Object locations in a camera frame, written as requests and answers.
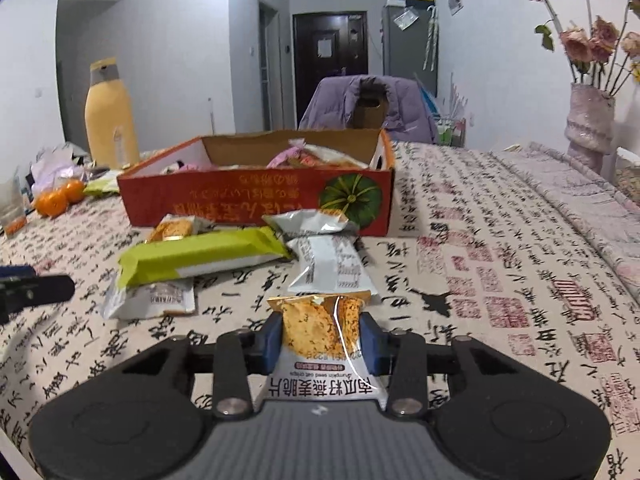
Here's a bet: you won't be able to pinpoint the pink snack packet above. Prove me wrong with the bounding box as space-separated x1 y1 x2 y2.
266 140 312 169

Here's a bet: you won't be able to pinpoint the small crisp biscuit packet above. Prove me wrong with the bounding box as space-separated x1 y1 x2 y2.
146 214 202 244

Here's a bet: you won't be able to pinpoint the dried pink roses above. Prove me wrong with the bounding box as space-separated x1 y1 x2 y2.
511 0 640 96

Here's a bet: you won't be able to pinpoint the white orange snack packet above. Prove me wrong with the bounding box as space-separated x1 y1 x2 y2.
300 144 373 169

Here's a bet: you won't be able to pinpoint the dark entrance door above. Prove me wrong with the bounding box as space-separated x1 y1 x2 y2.
292 10 368 126

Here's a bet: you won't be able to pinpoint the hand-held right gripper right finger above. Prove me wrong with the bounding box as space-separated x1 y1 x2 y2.
360 312 506 418

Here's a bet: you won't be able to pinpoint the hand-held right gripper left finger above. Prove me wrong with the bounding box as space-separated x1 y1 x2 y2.
122 314 285 418

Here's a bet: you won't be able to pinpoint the clear storage jar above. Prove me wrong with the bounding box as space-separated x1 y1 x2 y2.
614 147 640 196

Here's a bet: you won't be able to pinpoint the clear plastic cup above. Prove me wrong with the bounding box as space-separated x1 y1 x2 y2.
0 177 30 238

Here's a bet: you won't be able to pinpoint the wire storage rack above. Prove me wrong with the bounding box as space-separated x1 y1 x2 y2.
412 72 467 148

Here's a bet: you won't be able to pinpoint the green snack bar packet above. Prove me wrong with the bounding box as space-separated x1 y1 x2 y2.
117 226 297 289

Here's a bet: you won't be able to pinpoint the purple padded jacket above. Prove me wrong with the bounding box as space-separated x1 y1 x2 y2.
298 74 441 145

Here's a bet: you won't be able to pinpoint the grey refrigerator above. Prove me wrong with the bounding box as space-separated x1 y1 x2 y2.
382 2 438 96

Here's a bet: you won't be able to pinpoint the white printed snack packet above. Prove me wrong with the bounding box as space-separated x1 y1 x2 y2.
286 234 379 296

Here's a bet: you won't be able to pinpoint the white seed crisp packet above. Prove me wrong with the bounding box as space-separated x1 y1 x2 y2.
252 294 389 411

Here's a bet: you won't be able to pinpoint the pink textured vase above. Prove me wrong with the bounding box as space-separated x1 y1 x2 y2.
565 82 617 173

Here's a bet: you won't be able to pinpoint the white flat snack packet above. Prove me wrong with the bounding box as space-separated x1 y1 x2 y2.
101 277 197 321

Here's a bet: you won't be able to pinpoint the folded patterned cloth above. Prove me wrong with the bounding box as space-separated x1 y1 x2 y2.
492 141 640 301

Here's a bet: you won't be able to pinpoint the white folded umbrella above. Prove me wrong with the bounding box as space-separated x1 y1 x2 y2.
422 5 440 72

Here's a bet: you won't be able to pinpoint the silver orange snack packet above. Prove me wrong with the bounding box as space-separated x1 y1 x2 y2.
261 209 362 241

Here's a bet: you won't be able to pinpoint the wooden chair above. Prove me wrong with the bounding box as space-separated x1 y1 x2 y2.
354 85 390 131

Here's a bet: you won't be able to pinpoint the red cardboard box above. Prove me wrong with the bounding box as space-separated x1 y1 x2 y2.
117 127 396 237

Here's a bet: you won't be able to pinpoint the pale plastic bag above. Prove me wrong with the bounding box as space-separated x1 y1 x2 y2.
30 146 88 192

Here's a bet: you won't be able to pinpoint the yellow insulated bottle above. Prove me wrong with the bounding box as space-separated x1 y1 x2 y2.
84 57 141 169

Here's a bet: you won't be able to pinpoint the green white snack bar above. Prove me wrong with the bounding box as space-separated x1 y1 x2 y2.
82 177 123 197

